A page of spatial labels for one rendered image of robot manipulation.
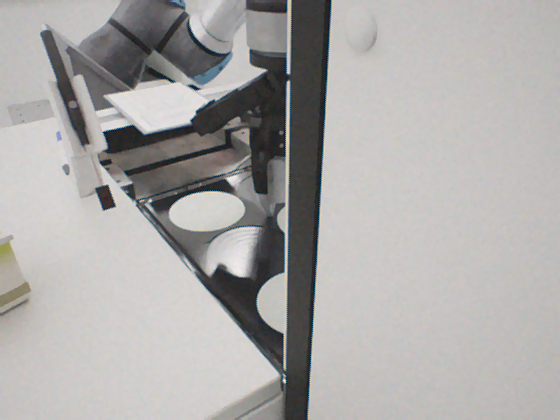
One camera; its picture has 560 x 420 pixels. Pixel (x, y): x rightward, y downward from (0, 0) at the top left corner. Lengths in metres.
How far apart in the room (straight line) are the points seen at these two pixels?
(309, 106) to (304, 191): 0.04
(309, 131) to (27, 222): 0.40
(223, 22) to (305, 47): 0.89
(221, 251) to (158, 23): 0.70
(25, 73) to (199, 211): 2.86
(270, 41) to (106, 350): 0.32
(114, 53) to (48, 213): 0.63
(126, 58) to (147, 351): 0.86
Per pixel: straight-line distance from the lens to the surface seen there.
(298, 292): 0.26
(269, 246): 0.56
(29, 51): 3.41
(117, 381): 0.35
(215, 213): 0.63
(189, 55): 1.14
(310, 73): 0.20
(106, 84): 1.04
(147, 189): 0.74
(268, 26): 0.49
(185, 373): 0.35
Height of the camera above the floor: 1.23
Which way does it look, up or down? 33 degrees down
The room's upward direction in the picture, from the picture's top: straight up
